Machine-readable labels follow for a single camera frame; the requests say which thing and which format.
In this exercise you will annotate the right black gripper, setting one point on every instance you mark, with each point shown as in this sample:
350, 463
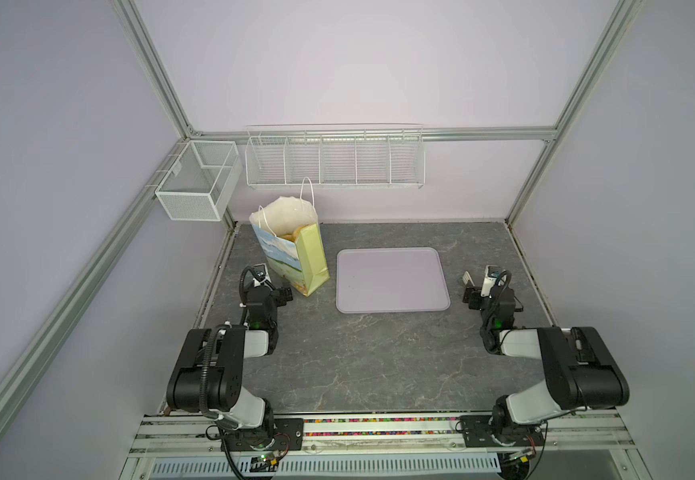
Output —
476, 299

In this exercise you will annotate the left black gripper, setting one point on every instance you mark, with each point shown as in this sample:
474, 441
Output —
281, 294

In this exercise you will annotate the green paper gift bag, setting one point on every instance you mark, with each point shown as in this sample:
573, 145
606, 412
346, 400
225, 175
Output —
287, 230

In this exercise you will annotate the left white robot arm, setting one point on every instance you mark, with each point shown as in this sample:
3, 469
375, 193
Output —
208, 373

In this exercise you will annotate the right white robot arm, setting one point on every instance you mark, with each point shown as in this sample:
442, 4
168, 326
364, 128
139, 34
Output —
579, 371

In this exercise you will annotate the yellow fake bread in bag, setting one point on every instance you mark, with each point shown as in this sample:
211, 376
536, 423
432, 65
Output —
291, 237

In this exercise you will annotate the lavender plastic tray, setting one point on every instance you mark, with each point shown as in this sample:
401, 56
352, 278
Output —
390, 280

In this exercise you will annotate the small white mesh basket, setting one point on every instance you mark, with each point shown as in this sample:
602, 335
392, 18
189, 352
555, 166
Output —
200, 182

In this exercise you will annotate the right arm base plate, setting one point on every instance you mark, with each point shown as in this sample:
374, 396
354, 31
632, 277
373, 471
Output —
480, 430

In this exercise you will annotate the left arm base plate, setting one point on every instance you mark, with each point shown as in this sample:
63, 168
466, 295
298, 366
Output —
281, 434

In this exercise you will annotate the long white wire rack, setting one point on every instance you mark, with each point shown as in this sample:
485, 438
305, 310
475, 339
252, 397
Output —
371, 155

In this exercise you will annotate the white vented cable duct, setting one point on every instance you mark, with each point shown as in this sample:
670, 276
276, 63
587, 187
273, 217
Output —
301, 466

